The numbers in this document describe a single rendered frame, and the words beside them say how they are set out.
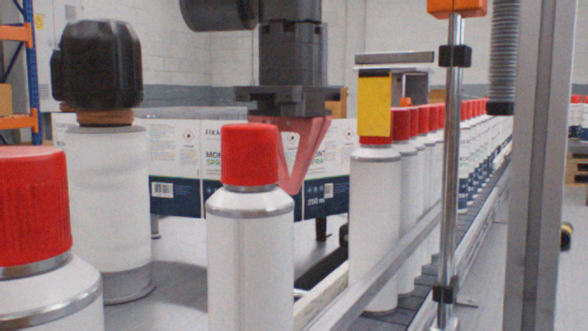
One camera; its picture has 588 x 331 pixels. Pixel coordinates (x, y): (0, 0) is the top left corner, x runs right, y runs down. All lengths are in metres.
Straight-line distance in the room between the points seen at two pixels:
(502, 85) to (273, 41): 0.30
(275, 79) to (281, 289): 0.21
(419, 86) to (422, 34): 7.11
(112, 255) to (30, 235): 0.42
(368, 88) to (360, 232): 0.15
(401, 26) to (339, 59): 1.04
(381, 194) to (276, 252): 0.24
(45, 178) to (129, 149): 0.40
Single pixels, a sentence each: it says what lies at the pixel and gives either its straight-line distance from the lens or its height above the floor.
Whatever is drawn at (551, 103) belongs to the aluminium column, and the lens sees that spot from 0.52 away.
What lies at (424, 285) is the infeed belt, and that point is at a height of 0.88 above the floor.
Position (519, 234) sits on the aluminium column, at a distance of 0.54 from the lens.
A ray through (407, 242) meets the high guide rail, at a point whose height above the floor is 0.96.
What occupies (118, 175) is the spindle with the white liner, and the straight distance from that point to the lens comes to 0.57.
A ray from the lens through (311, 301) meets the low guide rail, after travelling 0.49.
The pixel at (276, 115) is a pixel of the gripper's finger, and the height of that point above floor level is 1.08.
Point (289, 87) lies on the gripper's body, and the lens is 0.43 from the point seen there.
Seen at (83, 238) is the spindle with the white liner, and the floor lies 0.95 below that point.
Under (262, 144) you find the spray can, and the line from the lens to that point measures 0.29.
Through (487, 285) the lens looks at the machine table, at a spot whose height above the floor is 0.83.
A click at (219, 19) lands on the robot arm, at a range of 0.50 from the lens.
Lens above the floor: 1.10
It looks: 8 degrees down
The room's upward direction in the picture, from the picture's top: straight up
